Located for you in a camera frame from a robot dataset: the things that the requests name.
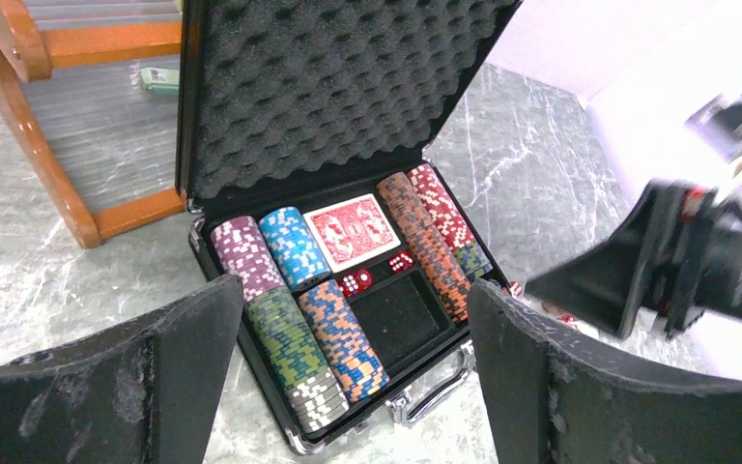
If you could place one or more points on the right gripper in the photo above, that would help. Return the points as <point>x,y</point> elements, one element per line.
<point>687,245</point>

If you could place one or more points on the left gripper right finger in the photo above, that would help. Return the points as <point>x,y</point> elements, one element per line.
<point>555,395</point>

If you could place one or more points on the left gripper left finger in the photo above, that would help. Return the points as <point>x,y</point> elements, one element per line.
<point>143,391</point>

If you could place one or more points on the purple chip stack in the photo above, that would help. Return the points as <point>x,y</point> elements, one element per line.
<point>243,252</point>

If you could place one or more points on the light blue chip stack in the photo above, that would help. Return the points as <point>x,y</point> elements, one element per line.
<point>293,248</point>

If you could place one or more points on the green chip stack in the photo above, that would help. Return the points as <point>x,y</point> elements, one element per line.
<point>297,360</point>

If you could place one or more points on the brown orange chip stack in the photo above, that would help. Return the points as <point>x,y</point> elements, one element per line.
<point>427,244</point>

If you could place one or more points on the blue orange chip stack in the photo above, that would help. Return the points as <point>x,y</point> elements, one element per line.
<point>358,369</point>

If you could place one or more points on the red white chip stack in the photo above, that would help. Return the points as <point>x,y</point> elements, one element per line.
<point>449,221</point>

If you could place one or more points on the single red die in case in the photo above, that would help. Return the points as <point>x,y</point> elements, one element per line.
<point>400,261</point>

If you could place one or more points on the red dice pair in case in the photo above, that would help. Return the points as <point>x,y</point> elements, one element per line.
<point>355,283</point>

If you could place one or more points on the red playing card deck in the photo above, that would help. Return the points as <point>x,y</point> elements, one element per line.
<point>352,231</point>

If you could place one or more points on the black poker chip case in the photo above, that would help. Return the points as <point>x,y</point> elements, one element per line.
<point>305,104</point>

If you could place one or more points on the white box on shelf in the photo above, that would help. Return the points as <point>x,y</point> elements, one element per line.
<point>160,81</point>

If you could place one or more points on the wooden shelf rack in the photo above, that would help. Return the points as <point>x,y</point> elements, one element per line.
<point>70,92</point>

